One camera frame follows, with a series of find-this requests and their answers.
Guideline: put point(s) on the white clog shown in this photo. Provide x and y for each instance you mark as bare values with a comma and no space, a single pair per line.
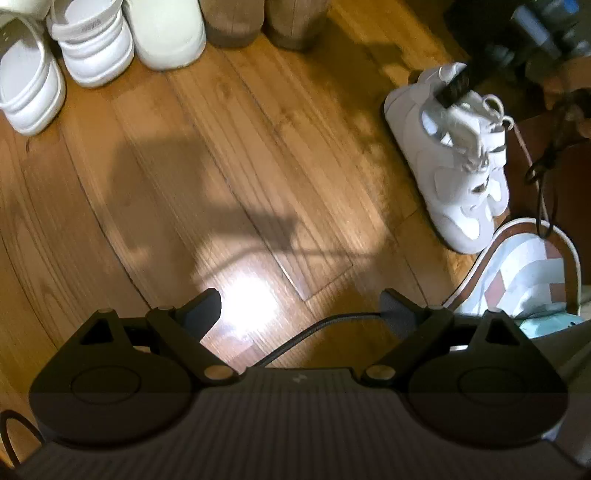
25,87

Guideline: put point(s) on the white chunky sandal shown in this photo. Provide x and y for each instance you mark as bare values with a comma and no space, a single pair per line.
94,50

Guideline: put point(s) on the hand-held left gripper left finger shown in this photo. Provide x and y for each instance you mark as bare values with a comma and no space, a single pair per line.
210,307

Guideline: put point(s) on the person's right hand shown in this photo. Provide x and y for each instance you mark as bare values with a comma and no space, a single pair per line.
570,76

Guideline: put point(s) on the light teal cloth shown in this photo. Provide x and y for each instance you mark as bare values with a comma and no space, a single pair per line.
549,324

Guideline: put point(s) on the cream white shoe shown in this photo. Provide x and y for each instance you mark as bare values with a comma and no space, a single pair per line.
166,37

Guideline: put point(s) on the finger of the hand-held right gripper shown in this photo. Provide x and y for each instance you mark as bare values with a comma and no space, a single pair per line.
455,87

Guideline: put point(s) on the brown suede boot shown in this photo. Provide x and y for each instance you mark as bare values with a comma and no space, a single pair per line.
233,25
295,27

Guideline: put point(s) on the white high-top sneaker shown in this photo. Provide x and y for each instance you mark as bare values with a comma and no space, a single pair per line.
425,138

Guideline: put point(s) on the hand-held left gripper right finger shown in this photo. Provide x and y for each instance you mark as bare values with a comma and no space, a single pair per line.
392,307

